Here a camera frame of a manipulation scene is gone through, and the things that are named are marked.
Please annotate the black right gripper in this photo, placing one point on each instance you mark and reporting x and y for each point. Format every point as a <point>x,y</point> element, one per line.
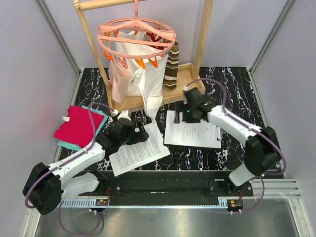
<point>180,107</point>

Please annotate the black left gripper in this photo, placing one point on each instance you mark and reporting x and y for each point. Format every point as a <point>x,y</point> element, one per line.
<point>138,137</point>

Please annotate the white hanging towel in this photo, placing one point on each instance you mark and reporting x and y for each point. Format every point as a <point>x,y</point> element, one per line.
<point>146,82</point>

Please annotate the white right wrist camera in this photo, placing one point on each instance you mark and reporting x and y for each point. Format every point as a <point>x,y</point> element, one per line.
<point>186,90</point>

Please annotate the pink hanging cloth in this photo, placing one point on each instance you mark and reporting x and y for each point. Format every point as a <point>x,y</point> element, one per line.
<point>119,79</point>

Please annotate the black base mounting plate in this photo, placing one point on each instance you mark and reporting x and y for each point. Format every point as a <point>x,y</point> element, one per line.
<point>170,189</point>

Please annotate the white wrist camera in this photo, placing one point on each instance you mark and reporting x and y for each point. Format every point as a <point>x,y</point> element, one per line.
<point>125,115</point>
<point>186,90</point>

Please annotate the white signature form sheet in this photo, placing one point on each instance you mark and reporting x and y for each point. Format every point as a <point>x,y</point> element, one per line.
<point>197,135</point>

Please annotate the aluminium frame rail left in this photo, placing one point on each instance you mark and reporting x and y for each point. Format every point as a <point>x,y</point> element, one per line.
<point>56,32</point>

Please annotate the red white patterned cloth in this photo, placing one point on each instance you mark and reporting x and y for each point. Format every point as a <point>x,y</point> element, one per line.
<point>154,38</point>

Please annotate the teal folded cloth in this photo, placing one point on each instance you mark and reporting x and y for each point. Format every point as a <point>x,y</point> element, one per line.
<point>97,117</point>

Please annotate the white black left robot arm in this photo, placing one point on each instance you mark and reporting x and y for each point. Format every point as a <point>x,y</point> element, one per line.
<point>49,185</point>

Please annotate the brown striped sock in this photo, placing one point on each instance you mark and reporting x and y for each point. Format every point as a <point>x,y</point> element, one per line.
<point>171,69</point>

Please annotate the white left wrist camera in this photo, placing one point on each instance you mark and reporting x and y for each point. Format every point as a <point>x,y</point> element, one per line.
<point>125,115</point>

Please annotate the white printed text sheet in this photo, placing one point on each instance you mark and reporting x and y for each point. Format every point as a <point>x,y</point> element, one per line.
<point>130,157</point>

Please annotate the red folded shirt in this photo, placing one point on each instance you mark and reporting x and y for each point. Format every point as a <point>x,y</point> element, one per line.
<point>77,129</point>

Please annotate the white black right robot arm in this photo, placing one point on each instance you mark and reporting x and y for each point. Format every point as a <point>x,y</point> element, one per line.
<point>261,149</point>

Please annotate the wooden drying rack frame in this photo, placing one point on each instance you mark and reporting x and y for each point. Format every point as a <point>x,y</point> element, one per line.
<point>187,73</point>

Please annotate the pink round clip hanger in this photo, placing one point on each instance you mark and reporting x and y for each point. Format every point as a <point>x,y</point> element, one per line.
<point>126,38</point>

